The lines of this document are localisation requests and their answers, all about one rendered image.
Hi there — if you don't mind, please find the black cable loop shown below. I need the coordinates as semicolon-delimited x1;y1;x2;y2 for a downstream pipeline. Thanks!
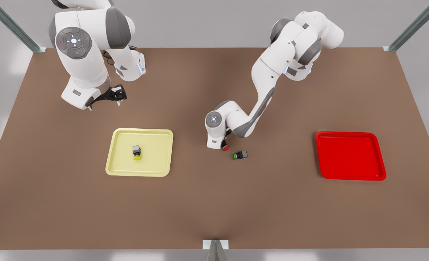
102;45;139;68

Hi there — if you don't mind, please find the pale yellow tray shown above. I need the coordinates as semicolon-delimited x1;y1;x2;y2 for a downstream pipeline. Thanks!
105;128;174;178

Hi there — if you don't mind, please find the silver frame post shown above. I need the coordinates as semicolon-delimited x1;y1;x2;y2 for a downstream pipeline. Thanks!
0;0;47;54
202;239;229;261
382;0;429;53

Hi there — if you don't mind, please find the red tray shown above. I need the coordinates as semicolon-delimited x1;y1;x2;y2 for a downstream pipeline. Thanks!
315;131;387;181

